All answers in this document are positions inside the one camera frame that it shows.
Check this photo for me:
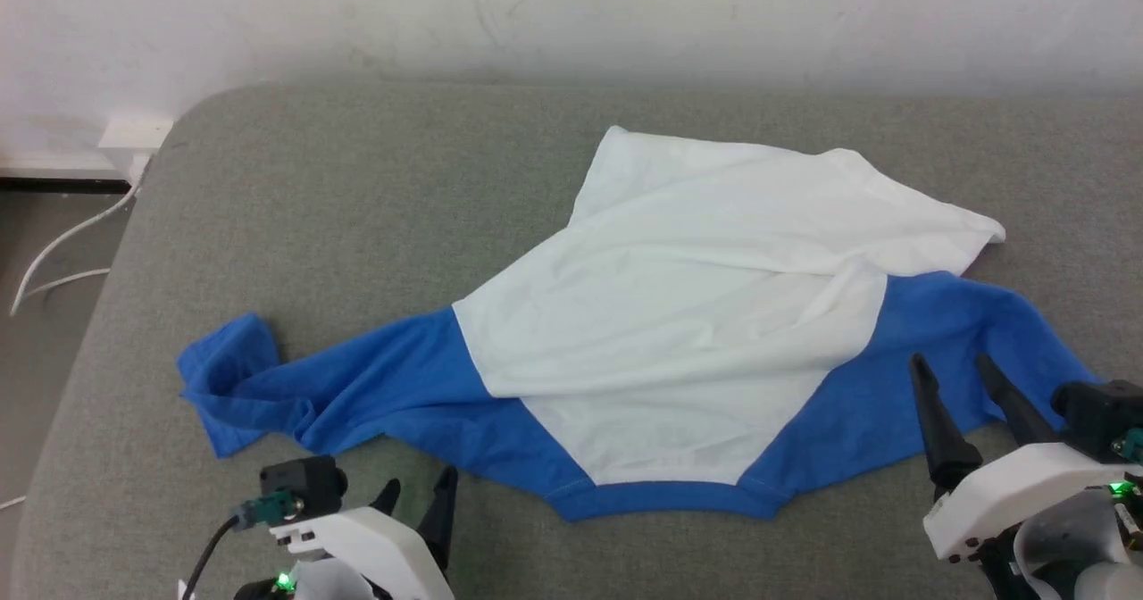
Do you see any white wall socket box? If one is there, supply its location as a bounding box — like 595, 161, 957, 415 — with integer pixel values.
97, 115, 176, 183

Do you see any black left cable teal plug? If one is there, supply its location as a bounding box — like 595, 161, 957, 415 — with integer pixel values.
182, 489, 305, 600

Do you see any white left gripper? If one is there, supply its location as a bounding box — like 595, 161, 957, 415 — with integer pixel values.
266, 465, 460, 600

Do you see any black baseboard strip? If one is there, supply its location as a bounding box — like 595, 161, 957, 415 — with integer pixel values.
0, 177, 134, 196

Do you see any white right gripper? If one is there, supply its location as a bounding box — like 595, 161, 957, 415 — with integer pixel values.
908, 352, 1143, 563

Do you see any grey fabric sofa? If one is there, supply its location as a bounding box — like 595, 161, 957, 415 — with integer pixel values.
7, 82, 1143, 600

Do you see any blue and white shirt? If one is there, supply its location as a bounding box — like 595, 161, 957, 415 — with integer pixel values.
176, 124, 1105, 523

